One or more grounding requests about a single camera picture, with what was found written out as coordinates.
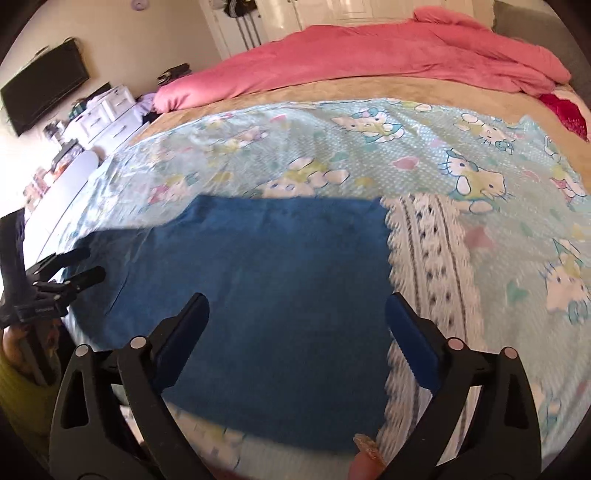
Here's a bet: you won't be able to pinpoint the green left sleeve forearm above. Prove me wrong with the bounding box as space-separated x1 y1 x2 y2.
1 353 61 451

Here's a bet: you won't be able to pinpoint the left hand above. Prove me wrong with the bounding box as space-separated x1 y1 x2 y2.
2 319 62 387

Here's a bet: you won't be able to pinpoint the right hand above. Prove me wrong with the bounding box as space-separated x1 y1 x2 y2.
348 434 386 480

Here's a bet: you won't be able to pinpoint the white drawer dresser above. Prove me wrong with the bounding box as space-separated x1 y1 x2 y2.
64 85 142 160

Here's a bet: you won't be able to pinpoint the Hello Kitty bed sheet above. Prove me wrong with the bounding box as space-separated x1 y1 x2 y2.
54 98 590 479

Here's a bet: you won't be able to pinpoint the hanging bags on door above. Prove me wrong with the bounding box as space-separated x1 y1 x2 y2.
223 0 263 50

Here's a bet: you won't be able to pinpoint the white wardrobe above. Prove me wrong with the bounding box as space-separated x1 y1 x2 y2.
256 0 474 29

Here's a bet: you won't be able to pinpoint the pink comforter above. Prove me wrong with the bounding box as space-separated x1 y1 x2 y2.
153 6 571 113

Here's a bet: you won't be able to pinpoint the grey upholstered headboard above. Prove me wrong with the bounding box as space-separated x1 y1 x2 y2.
493 1 590 96

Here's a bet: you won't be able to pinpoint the black wall television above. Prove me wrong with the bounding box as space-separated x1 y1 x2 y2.
1 38 90 136

